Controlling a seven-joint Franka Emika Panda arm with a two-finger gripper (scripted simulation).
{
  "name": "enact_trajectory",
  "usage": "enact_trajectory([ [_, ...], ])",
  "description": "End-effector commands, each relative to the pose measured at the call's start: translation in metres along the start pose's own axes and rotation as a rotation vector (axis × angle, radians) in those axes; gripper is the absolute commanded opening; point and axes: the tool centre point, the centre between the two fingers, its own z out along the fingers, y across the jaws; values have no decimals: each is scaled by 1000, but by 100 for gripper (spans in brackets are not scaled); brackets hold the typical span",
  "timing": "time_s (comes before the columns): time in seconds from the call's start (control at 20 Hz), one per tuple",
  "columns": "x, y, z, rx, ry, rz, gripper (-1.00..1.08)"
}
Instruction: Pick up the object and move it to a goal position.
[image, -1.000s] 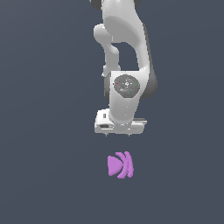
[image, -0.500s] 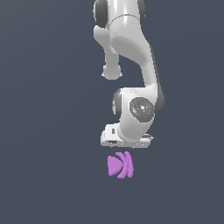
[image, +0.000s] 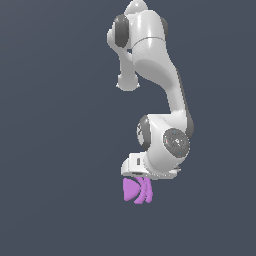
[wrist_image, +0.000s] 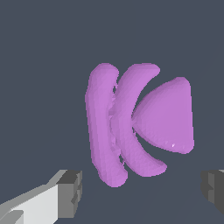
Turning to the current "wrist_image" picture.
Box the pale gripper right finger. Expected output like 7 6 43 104
199 169 224 217

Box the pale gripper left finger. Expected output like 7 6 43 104
0 169 83 224

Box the purple curved plastic object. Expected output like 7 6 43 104
84 62 195 188

